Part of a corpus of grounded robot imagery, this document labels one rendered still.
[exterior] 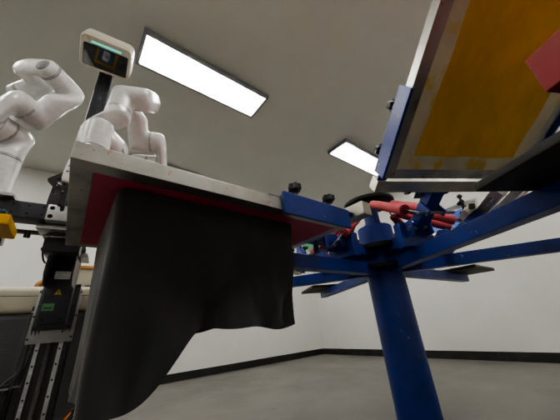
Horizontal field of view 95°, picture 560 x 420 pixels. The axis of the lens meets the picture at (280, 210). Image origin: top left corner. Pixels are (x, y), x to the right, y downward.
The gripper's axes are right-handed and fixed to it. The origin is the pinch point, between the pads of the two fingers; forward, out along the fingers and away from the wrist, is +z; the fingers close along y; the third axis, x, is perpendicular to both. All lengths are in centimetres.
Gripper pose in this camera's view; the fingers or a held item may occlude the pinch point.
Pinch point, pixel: (78, 206)
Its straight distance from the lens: 87.3
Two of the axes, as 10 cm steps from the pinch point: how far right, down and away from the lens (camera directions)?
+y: -7.9, -1.9, -5.8
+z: 0.8, 9.1, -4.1
